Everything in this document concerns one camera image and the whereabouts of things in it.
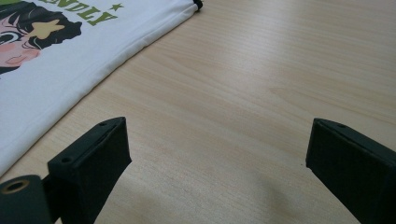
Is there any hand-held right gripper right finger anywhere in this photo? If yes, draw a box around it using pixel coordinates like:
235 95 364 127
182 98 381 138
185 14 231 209
305 118 396 224

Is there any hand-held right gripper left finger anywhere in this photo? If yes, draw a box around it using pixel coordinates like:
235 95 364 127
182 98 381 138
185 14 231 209
47 116 133 224

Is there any white printed sleeveless shirt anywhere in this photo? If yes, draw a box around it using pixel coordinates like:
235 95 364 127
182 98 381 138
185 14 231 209
0 0 204 178

